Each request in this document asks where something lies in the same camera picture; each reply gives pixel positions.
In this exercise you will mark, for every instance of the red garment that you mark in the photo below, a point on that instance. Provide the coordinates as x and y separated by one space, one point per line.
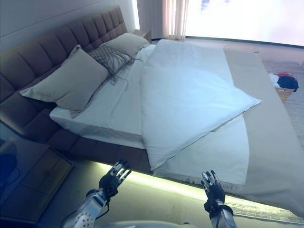
286 74

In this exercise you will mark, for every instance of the beige pillow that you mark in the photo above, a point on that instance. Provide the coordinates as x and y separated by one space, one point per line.
71 78
126 42

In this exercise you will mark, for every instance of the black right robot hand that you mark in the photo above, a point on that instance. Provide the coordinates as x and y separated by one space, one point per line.
215 192

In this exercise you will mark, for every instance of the grey striped rug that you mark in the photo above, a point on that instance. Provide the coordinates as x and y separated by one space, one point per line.
294 114

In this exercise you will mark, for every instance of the black garment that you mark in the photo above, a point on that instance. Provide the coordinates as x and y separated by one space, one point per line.
288 83

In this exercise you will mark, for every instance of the brown tufted headboard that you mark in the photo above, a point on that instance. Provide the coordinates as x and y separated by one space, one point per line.
35 59

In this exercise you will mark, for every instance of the beige fringed bed blanket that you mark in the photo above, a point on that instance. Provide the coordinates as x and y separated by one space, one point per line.
266 133

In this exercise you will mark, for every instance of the white garment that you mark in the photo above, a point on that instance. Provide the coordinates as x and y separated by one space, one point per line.
273 79

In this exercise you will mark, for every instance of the beige curtain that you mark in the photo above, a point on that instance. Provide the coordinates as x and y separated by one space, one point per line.
178 19

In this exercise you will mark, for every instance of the white mattress sheet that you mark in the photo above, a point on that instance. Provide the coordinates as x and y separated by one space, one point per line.
107 111

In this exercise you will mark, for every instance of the wooden nightstand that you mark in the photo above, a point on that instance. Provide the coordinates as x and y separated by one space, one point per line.
143 35
35 175

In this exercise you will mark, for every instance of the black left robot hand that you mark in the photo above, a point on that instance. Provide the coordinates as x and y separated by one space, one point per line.
111 181

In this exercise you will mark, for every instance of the small dark loop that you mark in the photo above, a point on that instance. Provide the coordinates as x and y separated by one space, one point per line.
256 51

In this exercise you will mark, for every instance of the white duvet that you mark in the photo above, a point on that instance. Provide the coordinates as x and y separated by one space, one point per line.
185 99

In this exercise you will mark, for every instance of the grey robot torso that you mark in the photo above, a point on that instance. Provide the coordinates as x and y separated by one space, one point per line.
142 225

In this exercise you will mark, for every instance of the grey fringed macrame cushion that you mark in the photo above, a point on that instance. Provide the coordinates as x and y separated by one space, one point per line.
108 58

